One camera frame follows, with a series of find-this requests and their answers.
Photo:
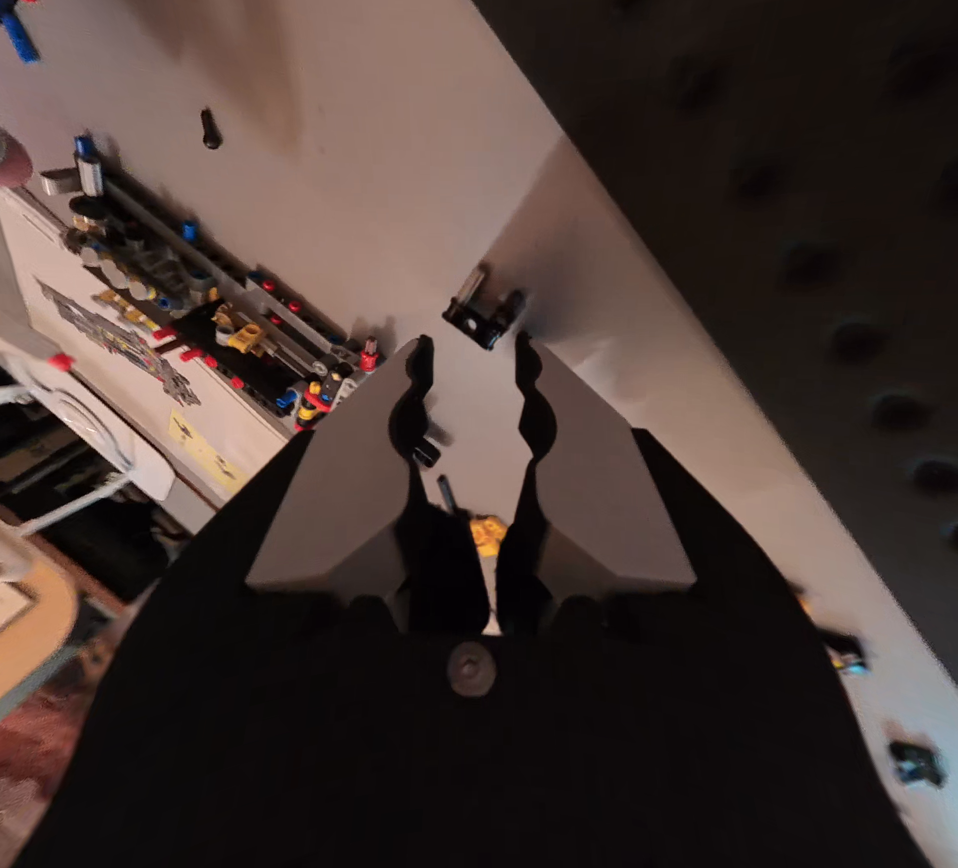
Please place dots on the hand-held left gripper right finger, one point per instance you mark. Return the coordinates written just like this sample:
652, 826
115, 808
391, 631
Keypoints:
606, 509

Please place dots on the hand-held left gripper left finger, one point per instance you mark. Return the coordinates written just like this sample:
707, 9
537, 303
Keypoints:
329, 509

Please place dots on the grey lego car chassis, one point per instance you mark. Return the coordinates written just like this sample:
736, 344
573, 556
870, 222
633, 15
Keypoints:
224, 314

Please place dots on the black lego connector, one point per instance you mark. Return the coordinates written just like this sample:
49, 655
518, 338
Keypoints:
479, 318

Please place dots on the black lego pin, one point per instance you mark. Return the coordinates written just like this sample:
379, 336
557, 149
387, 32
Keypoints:
211, 129

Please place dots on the pile of small lego pieces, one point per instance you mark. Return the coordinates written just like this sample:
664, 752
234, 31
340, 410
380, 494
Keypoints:
16, 15

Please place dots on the thin black lego axle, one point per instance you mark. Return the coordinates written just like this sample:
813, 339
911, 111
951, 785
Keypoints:
447, 492

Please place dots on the pile of yellow lego pieces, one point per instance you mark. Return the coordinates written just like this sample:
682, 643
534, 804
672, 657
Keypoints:
488, 533

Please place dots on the lego instruction booklet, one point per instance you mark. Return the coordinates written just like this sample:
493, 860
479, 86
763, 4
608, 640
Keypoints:
209, 419

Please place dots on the small black lego piece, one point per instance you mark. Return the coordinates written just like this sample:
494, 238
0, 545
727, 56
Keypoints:
917, 763

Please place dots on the white document stand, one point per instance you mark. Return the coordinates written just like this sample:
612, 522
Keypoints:
97, 426

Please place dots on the wooden clipboard board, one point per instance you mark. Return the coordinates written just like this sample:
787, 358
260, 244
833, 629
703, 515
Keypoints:
37, 628

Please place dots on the black dotted pad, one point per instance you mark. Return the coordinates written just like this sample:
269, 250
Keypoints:
748, 135

